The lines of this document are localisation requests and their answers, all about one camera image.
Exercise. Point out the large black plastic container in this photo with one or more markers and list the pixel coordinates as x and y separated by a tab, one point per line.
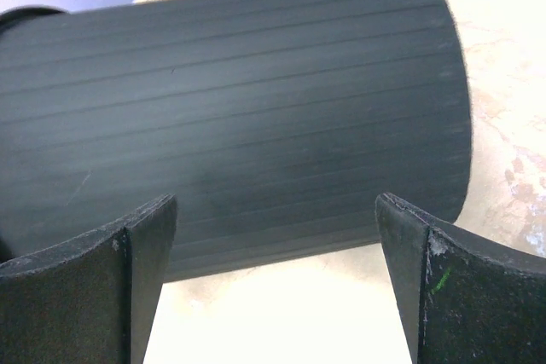
275	123

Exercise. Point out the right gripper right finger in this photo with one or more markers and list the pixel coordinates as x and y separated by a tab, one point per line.
461	298

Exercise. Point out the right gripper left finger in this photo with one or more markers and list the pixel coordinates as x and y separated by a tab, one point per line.
90	299

